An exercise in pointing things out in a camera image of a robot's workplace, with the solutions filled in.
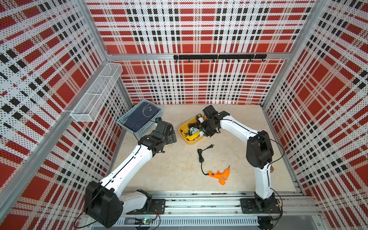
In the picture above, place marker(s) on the mint green glue gun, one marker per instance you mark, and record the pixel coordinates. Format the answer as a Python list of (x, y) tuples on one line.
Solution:
[(193, 131)]

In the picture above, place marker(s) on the dark blue folded cloth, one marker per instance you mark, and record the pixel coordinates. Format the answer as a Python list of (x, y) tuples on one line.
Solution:
[(140, 116)]

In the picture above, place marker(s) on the black hook rail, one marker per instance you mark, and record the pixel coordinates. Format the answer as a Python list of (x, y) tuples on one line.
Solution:
[(250, 57)]

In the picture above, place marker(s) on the green circuit board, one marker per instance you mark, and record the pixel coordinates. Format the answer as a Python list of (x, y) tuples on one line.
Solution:
[(143, 221)]

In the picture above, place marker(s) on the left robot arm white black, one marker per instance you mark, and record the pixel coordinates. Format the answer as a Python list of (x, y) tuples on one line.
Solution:
[(105, 201)]

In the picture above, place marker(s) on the light blue perforated basket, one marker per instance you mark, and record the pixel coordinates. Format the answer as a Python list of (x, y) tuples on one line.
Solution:
[(147, 126)]

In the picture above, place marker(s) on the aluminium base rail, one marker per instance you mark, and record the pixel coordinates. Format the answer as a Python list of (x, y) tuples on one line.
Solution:
[(290, 211)]

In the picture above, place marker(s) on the yellow plastic storage box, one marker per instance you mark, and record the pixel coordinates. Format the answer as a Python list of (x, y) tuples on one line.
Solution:
[(185, 128)]

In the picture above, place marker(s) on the orange glue gun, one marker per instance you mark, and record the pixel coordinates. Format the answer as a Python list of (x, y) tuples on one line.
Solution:
[(221, 176)]

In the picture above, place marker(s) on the white glue gun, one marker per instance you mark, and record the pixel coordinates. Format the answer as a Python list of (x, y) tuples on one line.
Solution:
[(202, 126)]

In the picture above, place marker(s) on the yellow glue gun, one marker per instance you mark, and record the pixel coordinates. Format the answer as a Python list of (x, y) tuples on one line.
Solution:
[(192, 137)]

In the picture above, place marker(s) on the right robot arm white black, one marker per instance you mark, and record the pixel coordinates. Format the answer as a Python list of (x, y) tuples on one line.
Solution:
[(259, 151)]

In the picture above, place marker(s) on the white wire mesh shelf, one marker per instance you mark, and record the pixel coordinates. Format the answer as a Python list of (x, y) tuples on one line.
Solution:
[(91, 104)]

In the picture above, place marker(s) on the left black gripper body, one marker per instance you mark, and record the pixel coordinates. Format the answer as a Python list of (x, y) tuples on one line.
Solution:
[(169, 139)]

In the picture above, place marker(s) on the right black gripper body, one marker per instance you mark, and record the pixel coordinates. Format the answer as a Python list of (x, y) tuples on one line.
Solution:
[(206, 126)]

